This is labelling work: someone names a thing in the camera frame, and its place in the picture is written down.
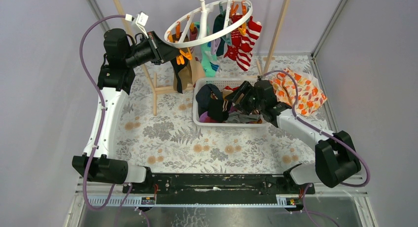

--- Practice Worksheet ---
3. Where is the white round clip hanger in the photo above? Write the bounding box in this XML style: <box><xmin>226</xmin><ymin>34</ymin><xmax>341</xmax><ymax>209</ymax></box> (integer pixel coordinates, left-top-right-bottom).
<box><xmin>163</xmin><ymin>0</ymin><xmax>253</xmax><ymax>48</ymax></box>

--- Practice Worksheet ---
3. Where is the orange floral cloth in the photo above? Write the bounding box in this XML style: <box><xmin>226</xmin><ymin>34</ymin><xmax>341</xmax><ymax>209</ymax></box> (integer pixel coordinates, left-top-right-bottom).
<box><xmin>270</xmin><ymin>68</ymin><xmax>328</xmax><ymax>116</ymax></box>

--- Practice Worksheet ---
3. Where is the wooden drying rack frame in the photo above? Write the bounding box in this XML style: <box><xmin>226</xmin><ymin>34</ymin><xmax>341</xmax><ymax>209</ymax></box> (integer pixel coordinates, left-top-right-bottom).
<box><xmin>113</xmin><ymin>0</ymin><xmax>290</xmax><ymax>115</ymax></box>

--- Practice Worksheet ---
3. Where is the red white striped sock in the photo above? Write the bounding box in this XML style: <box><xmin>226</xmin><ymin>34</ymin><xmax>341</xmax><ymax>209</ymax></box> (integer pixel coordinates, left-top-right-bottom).
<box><xmin>224</xmin><ymin>16</ymin><xmax>262</xmax><ymax>71</ymax></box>

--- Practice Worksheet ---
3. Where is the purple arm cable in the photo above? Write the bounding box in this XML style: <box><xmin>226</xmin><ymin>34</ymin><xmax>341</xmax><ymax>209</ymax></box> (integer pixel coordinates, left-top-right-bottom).
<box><xmin>79</xmin><ymin>14</ymin><xmax>151</xmax><ymax>227</ymax></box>
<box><xmin>259</xmin><ymin>70</ymin><xmax>371</xmax><ymax>227</ymax></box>

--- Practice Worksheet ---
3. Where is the brown ribbed sock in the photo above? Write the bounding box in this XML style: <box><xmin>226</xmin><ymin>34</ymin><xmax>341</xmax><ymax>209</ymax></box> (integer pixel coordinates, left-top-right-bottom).
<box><xmin>171</xmin><ymin>57</ymin><xmax>206</xmax><ymax>93</ymax></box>

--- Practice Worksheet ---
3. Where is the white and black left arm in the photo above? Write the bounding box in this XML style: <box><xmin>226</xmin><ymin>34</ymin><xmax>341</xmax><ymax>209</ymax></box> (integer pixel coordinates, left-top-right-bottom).
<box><xmin>72</xmin><ymin>29</ymin><xmax>180</xmax><ymax>193</ymax></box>

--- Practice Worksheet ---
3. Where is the green and blue sock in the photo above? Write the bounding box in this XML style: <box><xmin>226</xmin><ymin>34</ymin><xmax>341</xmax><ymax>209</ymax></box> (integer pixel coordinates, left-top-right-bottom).
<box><xmin>200</xmin><ymin>41</ymin><xmax>220</xmax><ymax>77</ymax></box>

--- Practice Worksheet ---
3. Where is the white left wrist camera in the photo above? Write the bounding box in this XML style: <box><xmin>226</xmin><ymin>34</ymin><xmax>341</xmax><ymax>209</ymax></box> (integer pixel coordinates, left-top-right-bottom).
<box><xmin>125</xmin><ymin>11</ymin><xmax>148</xmax><ymax>38</ymax></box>

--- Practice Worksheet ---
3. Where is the black sock with tan stripes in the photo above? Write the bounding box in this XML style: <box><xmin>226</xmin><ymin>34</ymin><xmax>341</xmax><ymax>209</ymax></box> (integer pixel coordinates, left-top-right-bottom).
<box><xmin>208</xmin><ymin>99</ymin><xmax>232</xmax><ymax>122</ymax></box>

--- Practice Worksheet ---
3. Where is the floral table mat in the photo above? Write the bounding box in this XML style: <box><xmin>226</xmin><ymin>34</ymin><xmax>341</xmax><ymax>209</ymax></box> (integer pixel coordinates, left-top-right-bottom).
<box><xmin>115</xmin><ymin>68</ymin><xmax>314</xmax><ymax>174</ymax></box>

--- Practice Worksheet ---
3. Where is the dark navy sock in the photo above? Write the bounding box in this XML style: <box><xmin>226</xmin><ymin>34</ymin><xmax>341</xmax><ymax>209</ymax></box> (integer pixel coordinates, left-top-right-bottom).
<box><xmin>171</xmin><ymin>58</ymin><xmax>190</xmax><ymax>94</ymax></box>

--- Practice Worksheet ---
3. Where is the white plastic laundry basket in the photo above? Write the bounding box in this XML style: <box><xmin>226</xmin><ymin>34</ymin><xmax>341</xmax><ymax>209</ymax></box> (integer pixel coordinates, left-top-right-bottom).
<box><xmin>191</xmin><ymin>76</ymin><xmax>273</xmax><ymax>128</ymax></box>

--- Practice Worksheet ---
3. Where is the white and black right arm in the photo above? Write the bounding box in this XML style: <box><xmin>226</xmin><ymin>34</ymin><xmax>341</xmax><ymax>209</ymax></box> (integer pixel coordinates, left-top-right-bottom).
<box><xmin>226</xmin><ymin>80</ymin><xmax>361</xmax><ymax>193</ymax></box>

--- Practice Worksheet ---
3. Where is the black sock in basket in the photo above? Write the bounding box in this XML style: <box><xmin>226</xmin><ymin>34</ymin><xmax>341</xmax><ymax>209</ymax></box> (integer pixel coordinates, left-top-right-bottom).
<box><xmin>195</xmin><ymin>84</ymin><xmax>223</xmax><ymax>116</ymax></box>

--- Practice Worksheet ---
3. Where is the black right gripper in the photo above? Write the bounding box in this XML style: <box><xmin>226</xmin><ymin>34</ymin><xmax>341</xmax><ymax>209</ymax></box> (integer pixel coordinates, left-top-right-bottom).
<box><xmin>225</xmin><ymin>81</ymin><xmax>264</xmax><ymax>116</ymax></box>

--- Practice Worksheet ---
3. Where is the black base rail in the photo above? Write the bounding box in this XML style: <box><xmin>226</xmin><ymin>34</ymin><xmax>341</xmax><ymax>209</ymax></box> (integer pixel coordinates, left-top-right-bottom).
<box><xmin>130</xmin><ymin>173</ymin><xmax>306</xmax><ymax>205</ymax></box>

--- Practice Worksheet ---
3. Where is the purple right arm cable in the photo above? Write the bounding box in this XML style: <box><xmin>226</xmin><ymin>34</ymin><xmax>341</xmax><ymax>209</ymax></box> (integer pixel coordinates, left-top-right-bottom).
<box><xmin>259</xmin><ymin>70</ymin><xmax>371</xmax><ymax>227</ymax></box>

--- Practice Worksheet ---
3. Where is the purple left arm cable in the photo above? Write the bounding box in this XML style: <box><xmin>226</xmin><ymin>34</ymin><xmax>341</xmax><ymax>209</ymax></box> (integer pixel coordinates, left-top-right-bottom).
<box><xmin>79</xmin><ymin>14</ymin><xmax>151</xmax><ymax>227</ymax></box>

